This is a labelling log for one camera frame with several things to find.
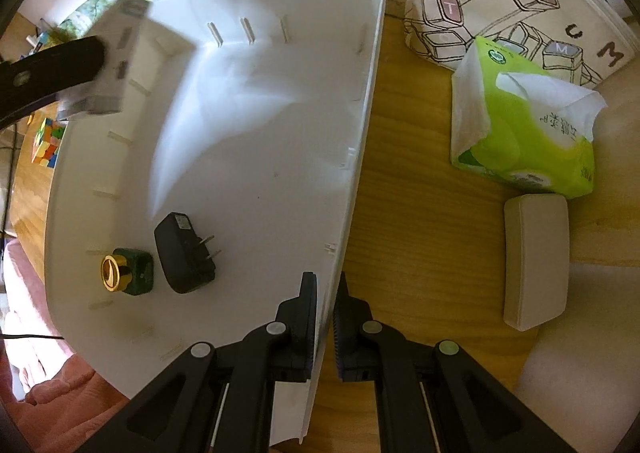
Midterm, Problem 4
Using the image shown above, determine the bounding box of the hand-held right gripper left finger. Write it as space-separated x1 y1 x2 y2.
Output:
75 272 318 453

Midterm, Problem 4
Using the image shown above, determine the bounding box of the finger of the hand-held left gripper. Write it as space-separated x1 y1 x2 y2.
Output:
0 36 107 128

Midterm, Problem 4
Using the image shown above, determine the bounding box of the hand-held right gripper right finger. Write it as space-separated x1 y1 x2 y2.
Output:
334 272 576 453

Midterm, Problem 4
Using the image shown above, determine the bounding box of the colourful puzzle cube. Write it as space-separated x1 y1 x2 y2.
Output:
31 117 67 168

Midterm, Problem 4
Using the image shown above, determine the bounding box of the white compact camera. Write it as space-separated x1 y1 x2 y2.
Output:
56 0 154 118

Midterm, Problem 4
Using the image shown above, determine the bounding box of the black plug adapter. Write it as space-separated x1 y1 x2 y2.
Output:
154 212 223 295

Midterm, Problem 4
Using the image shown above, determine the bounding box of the green bottle with gold cap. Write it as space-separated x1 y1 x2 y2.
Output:
100 248 156 297

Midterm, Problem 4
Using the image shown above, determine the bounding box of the white plastic storage bin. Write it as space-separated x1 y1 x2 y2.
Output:
44 0 389 447

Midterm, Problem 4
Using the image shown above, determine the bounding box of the white glasses case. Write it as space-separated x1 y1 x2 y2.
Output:
502 193 571 332

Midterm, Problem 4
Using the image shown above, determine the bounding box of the person's pink clothing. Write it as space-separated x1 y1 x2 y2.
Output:
0 238 132 453

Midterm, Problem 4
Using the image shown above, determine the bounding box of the green tissue pack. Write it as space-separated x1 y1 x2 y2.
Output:
450 36 609 196

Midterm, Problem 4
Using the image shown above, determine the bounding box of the black cable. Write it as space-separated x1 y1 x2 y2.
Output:
0 330 63 342

